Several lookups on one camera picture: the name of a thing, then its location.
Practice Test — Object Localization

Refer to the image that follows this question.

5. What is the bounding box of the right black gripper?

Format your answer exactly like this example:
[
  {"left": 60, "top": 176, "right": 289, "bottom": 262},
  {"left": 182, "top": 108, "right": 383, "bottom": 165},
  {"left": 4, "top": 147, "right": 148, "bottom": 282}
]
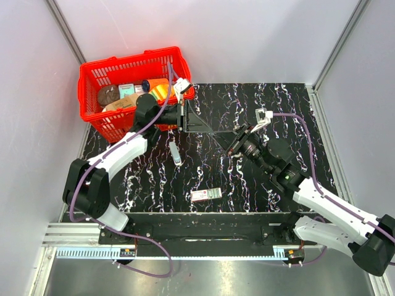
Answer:
[{"left": 209, "top": 123, "right": 273, "bottom": 175}]

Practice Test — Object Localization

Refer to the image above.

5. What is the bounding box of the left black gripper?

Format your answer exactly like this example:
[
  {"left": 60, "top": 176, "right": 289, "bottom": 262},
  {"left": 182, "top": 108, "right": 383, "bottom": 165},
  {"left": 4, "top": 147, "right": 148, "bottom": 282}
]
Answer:
[{"left": 152, "top": 99, "right": 213, "bottom": 133}]

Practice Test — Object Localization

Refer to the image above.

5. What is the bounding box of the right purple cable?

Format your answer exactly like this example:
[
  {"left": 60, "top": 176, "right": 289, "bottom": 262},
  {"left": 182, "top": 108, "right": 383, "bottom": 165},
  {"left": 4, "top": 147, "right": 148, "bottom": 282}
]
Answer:
[{"left": 271, "top": 112, "right": 395, "bottom": 266}]

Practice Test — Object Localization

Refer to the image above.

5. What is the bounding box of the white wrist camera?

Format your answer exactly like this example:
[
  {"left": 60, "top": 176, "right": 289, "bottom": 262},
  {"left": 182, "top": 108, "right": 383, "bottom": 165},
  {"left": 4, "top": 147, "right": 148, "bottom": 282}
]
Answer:
[
  {"left": 251, "top": 108, "right": 273, "bottom": 133},
  {"left": 173, "top": 78, "right": 193, "bottom": 102}
]

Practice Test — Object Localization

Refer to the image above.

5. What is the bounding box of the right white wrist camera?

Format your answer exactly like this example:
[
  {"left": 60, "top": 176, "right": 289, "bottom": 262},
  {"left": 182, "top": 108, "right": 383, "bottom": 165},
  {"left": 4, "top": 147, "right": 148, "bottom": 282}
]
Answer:
[{"left": 251, "top": 108, "right": 273, "bottom": 133}]

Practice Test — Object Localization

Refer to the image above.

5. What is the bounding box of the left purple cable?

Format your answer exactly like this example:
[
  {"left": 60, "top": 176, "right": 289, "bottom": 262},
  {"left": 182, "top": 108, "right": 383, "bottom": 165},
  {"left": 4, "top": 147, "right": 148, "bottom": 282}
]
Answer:
[{"left": 68, "top": 61, "right": 186, "bottom": 278}]

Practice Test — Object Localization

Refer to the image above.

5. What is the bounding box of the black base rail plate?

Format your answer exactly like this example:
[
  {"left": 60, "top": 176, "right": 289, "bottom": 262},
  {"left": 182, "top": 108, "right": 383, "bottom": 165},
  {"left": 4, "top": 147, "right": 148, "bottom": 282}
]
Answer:
[{"left": 99, "top": 213, "right": 301, "bottom": 249}]

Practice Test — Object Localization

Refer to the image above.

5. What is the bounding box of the purple cable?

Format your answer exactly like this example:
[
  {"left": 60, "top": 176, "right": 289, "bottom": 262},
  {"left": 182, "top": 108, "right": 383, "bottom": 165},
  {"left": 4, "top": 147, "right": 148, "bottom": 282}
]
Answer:
[
  {"left": 271, "top": 112, "right": 395, "bottom": 266},
  {"left": 68, "top": 61, "right": 186, "bottom": 278}
]

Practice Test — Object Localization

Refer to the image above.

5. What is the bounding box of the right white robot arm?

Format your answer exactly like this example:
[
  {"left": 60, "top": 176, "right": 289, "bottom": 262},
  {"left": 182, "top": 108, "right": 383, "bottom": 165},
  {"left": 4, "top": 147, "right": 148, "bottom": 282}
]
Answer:
[{"left": 212, "top": 126, "right": 394, "bottom": 276}]

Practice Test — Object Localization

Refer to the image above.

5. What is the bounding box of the yellow green snack pack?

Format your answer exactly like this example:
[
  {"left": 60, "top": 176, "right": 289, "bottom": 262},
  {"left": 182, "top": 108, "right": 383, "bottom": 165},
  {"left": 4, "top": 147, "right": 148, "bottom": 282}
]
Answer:
[{"left": 149, "top": 84, "right": 175, "bottom": 102}]

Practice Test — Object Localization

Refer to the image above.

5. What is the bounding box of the teal small box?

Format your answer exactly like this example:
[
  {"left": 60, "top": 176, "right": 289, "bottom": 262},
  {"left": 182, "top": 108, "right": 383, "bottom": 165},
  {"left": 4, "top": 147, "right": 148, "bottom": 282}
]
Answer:
[{"left": 118, "top": 83, "right": 135, "bottom": 99}]

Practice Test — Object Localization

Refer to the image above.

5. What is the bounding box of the orange blue cylinder can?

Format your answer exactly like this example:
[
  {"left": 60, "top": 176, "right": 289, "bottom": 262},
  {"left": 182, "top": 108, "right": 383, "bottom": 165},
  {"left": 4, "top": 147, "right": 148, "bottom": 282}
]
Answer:
[{"left": 141, "top": 78, "right": 169, "bottom": 93}]

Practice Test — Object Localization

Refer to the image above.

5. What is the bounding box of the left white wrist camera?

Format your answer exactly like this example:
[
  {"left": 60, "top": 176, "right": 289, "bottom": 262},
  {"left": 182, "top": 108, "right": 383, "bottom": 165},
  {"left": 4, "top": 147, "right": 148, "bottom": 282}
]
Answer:
[{"left": 173, "top": 78, "right": 193, "bottom": 102}]

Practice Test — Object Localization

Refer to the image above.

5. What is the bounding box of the red plastic shopping basket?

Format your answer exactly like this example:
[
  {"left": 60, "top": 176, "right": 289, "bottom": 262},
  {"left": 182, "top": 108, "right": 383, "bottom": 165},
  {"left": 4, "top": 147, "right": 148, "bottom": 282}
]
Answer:
[{"left": 77, "top": 46, "right": 192, "bottom": 143}]

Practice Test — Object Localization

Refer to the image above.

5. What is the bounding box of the red white staple box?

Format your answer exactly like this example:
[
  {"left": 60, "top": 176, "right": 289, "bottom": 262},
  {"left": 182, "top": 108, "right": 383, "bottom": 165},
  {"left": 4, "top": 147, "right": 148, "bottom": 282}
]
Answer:
[{"left": 191, "top": 187, "right": 222, "bottom": 202}]

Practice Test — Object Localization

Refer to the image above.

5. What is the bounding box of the white slotted cable duct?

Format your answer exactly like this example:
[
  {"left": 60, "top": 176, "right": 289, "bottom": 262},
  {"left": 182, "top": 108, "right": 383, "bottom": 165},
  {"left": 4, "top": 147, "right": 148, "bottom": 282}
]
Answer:
[{"left": 56, "top": 244, "right": 304, "bottom": 261}]

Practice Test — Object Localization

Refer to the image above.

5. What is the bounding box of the brown cardboard box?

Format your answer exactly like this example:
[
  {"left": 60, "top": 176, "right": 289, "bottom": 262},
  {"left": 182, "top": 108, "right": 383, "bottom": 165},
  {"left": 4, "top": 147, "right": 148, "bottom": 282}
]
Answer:
[{"left": 102, "top": 92, "right": 143, "bottom": 112}]

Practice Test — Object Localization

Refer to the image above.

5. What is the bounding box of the brown round cookie pack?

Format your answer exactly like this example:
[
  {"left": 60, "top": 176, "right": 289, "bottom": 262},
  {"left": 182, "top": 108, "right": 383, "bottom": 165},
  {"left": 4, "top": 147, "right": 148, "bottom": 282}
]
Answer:
[{"left": 97, "top": 84, "right": 120, "bottom": 107}]

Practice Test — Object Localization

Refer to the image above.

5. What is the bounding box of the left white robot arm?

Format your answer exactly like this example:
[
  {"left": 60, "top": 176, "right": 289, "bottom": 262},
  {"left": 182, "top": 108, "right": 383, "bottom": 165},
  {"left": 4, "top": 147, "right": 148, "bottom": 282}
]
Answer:
[{"left": 62, "top": 94, "right": 212, "bottom": 244}]

